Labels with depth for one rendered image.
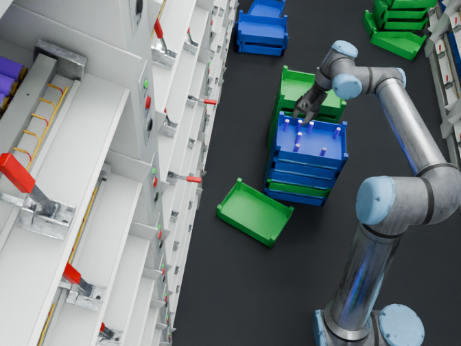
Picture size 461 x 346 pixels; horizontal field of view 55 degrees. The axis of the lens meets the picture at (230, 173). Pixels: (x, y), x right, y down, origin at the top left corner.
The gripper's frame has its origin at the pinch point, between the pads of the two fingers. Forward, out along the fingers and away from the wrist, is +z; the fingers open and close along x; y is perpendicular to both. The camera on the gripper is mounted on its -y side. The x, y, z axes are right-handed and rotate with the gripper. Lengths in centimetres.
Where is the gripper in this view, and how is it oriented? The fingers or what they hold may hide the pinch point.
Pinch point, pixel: (298, 121)
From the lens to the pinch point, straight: 182.2
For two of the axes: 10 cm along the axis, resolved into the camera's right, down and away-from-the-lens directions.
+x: -7.9, -5.9, 1.3
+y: 5.1, -5.4, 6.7
